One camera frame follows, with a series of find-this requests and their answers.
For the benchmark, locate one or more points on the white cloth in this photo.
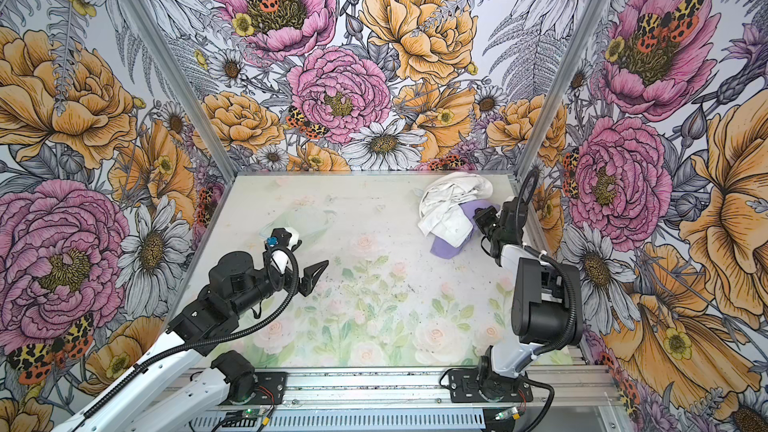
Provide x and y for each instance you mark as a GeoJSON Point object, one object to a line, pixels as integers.
{"type": "Point", "coordinates": [448, 191]}

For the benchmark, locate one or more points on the white slotted cable duct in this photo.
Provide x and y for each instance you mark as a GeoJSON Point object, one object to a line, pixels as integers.
{"type": "Point", "coordinates": [397, 419]}

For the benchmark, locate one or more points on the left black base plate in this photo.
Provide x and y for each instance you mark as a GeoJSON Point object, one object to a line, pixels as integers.
{"type": "Point", "coordinates": [259, 388]}

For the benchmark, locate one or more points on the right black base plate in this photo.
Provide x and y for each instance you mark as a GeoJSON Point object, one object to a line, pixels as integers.
{"type": "Point", "coordinates": [465, 385]}

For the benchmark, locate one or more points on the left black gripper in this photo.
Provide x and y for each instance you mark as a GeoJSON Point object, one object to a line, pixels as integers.
{"type": "Point", "coordinates": [310, 278]}

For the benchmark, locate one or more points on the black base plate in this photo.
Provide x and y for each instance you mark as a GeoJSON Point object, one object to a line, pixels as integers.
{"type": "Point", "coordinates": [259, 388]}
{"type": "Point", "coordinates": [465, 385]}

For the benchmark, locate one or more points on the right aluminium corner post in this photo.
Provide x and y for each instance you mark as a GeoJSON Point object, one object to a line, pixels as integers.
{"type": "Point", "coordinates": [583, 31]}

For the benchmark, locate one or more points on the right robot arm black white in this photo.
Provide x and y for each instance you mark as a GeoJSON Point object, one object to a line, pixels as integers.
{"type": "Point", "coordinates": [547, 310]}

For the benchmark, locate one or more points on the aluminium front rail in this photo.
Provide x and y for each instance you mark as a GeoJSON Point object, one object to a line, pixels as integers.
{"type": "Point", "coordinates": [576, 385]}

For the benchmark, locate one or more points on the left aluminium corner post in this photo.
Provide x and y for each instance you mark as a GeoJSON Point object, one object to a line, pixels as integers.
{"type": "Point", "coordinates": [154, 39]}

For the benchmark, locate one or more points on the purple cloth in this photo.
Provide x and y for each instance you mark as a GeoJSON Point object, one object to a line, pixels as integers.
{"type": "Point", "coordinates": [456, 228]}

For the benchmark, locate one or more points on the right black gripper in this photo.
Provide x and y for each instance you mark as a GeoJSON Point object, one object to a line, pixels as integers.
{"type": "Point", "coordinates": [482, 215]}

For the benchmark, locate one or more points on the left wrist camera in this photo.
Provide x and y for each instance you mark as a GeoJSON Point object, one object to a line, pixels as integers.
{"type": "Point", "coordinates": [281, 243]}

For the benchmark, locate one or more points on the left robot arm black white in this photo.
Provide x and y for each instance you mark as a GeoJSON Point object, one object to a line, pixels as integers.
{"type": "Point", "coordinates": [238, 301]}

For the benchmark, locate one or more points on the aluminium corner post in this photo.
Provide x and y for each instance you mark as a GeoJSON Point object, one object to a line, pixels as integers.
{"type": "Point", "coordinates": [154, 39]}
{"type": "Point", "coordinates": [583, 31]}

